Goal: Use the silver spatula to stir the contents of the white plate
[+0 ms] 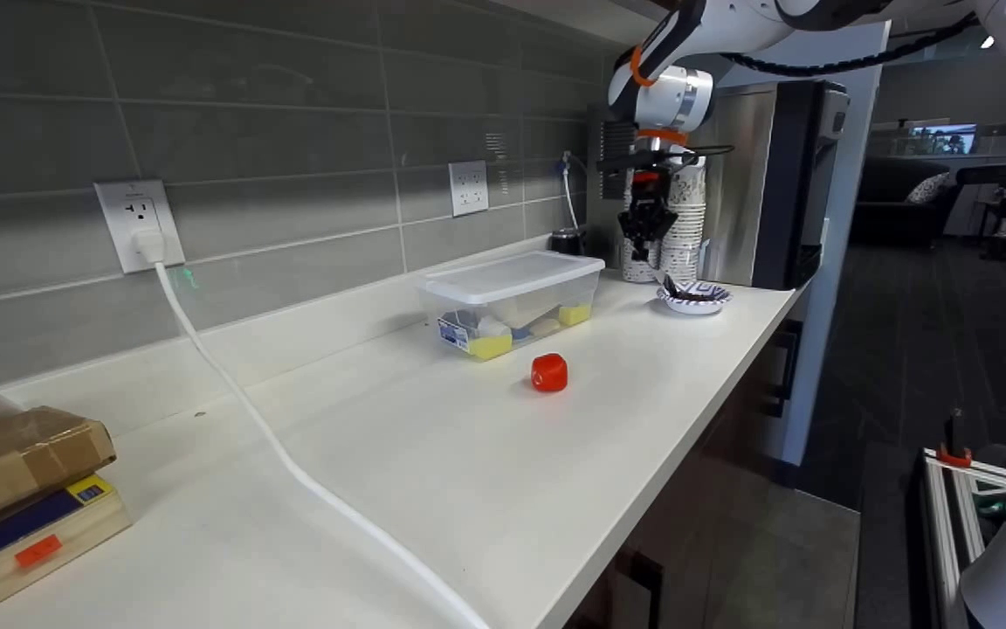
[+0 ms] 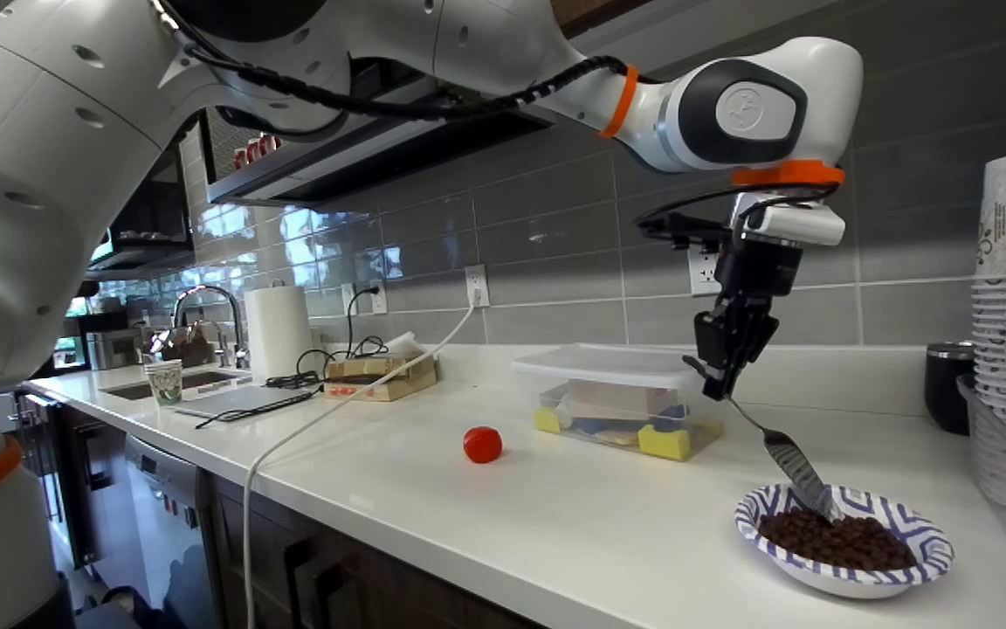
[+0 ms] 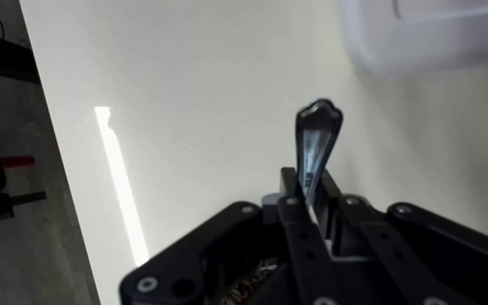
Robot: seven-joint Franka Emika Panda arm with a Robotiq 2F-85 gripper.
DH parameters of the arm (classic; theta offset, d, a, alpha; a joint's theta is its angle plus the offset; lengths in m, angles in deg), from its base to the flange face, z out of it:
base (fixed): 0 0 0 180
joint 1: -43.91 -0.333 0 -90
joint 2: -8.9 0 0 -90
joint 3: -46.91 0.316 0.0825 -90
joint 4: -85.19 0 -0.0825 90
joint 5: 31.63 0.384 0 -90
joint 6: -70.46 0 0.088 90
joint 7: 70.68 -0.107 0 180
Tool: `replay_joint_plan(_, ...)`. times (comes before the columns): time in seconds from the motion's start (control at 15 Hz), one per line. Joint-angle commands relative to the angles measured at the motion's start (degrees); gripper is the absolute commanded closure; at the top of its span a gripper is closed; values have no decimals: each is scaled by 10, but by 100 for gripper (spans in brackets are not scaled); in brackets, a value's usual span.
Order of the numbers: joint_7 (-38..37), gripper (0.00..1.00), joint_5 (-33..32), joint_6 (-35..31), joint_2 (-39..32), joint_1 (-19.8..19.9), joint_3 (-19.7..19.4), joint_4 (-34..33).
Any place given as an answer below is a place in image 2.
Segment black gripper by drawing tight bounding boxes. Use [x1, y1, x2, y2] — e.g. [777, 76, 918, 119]
[692, 236, 812, 403]

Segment silver metal spatula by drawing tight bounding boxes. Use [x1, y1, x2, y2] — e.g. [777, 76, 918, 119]
[722, 394, 839, 519]

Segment white blue patterned paper plate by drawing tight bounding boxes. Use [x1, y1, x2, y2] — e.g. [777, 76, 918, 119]
[729, 481, 959, 605]

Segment large yellow sponge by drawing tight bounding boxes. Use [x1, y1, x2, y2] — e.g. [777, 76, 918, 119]
[637, 419, 698, 465]

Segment clear plastic lidded container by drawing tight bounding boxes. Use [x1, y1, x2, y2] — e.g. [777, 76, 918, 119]
[506, 341, 746, 465]

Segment black tumbler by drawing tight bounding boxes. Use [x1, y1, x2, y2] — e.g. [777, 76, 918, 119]
[924, 340, 983, 441]

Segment brown food pieces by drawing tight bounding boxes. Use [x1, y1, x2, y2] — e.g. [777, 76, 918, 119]
[760, 505, 918, 574]

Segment small red object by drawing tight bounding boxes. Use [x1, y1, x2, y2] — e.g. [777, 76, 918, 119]
[460, 422, 506, 468]

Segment crumpled white paper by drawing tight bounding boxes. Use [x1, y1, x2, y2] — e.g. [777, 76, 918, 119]
[381, 328, 425, 363]

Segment flat box with yellow label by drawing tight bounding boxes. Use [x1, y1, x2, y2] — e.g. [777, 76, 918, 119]
[321, 368, 446, 405]

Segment brown cardboard box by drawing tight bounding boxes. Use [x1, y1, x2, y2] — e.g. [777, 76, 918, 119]
[327, 348, 429, 384]

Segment small chrome tap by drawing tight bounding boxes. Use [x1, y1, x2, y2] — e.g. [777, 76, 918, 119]
[342, 281, 388, 352]

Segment white paper towel roll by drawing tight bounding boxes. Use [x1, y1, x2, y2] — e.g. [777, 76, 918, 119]
[243, 281, 320, 379]

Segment dark flat tray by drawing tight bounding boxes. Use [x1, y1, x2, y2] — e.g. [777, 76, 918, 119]
[174, 379, 321, 432]

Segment chrome kitchen faucet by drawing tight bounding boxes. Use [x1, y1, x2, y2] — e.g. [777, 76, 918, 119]
[173, 279, 247, 368]

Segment red and white cups row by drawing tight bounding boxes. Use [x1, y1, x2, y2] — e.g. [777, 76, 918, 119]
[232, 129, 296, 172]

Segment kitchen sink basin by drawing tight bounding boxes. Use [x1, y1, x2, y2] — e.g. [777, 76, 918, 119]
[104, 363, 244, 403]

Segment stainless dishwasher front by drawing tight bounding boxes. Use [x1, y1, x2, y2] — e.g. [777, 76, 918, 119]
[115, 432, 221, 629]

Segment black coffee machine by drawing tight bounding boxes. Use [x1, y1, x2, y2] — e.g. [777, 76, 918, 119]
[47, 292, 148, 377]

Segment white empty wall outlet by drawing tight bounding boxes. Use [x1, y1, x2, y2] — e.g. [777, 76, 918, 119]
[687, 245, 728, 295]

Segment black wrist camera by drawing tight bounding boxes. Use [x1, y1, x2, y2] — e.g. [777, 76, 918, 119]
[641, 207, 741, 251]

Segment white wrist mount box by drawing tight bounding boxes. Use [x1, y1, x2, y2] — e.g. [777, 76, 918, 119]
[734, 201, 849, 251]

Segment white outlet with plugged cable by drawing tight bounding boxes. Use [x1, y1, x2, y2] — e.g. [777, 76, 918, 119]
[460, 262, 494, 311]

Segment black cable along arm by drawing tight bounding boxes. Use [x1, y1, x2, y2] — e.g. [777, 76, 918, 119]
[151, 0, 637, 122]

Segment white power cable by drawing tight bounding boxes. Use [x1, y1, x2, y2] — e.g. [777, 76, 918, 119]
[239, 300, 486, 629]

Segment black open wall cabinet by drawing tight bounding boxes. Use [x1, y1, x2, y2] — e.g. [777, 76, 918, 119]
[88, 149, 195, 274]

